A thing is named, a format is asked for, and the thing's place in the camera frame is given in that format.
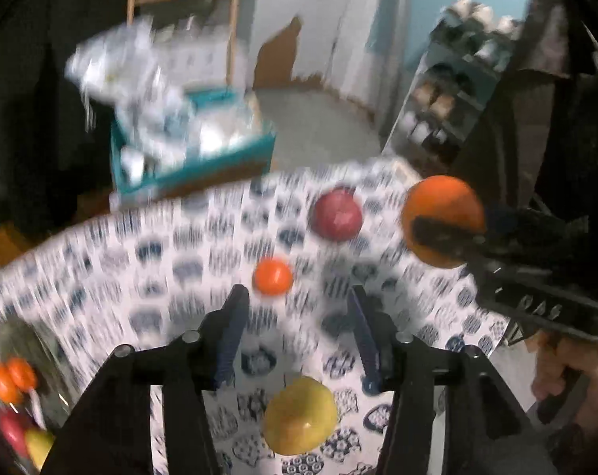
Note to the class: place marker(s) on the red apple front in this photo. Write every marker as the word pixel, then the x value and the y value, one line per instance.
pixel 13 426

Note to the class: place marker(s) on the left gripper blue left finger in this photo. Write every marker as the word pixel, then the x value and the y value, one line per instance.
pixel 230 323

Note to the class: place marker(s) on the cat pattern tablecloth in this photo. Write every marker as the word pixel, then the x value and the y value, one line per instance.
pixel 144 276

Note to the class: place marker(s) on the small tangerine front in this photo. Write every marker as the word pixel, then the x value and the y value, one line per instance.
pixel 272 276

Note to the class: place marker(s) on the large orange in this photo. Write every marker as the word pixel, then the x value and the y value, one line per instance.
pixel 447 199
pixel 9 393

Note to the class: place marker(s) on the white patterned storage box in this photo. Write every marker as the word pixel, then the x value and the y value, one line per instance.
pixel 193 59

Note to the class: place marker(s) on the red apple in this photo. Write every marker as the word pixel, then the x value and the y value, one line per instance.
pixel 336 216
pixel 13 426

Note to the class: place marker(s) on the silver vertical pipe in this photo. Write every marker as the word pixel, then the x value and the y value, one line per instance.
pixel 395 44

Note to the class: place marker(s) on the small tangerine back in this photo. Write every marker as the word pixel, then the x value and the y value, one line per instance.
pixel 22 374

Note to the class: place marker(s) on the clear plastic bag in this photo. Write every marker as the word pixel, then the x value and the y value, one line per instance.
pixel 227 128

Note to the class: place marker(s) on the teal plastic crate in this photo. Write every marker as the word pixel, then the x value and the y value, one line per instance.
pixel 139 178

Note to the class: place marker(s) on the metal shoe rack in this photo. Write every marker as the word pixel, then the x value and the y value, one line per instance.
pixel 467 52

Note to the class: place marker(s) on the black hanging coat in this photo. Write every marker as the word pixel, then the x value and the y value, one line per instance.
pixel 52 149

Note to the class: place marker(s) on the white rice bag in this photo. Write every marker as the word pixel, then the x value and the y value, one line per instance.
pixel 119 68

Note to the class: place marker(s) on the small tangerine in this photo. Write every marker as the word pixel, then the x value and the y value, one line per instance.
pixel 272 276
pixel 22 374

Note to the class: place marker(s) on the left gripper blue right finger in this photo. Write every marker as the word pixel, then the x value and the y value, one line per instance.
pixel 373 330

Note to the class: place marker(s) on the yellow-red mango pear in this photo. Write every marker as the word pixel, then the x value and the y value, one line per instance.
pixel 300 417

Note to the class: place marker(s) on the white door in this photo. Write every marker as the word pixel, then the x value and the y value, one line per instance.
pixel 337 45

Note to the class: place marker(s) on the red apple back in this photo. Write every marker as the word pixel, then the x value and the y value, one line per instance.
pixel 336 216

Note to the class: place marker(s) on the green patterned glass bowl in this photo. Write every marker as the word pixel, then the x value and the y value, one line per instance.
pixel 37 393

